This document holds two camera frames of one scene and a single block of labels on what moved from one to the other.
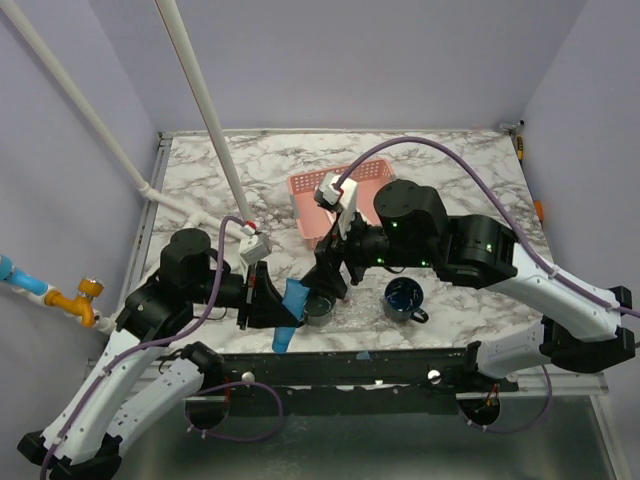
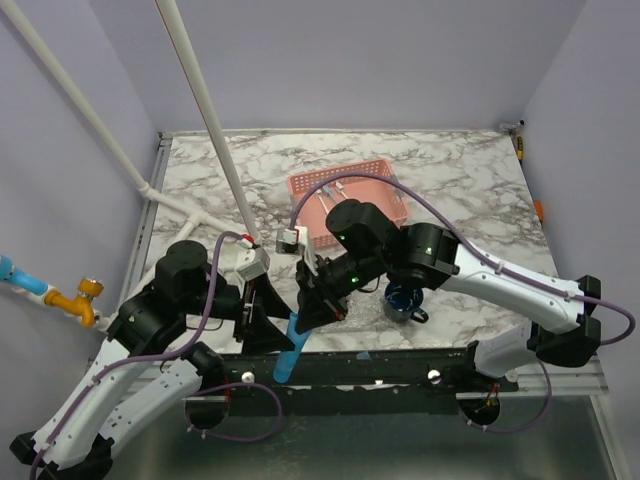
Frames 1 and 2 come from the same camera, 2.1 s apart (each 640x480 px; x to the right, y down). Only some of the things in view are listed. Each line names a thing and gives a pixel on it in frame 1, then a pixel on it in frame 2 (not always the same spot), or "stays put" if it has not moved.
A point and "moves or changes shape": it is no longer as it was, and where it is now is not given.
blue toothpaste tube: (294, 299) moves or changes shape
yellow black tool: (519, 148) stays put
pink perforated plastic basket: (311, 222) stays put
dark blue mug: (402, 300) stays put
